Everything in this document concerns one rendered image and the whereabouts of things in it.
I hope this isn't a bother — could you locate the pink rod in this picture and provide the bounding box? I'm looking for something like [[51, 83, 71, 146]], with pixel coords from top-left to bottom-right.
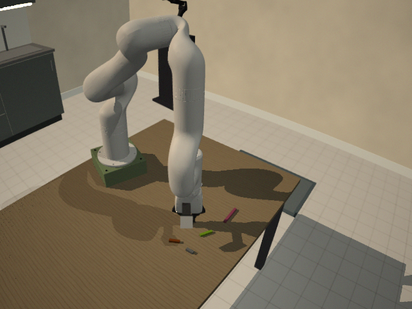
[[223, 208, 237, 223]]

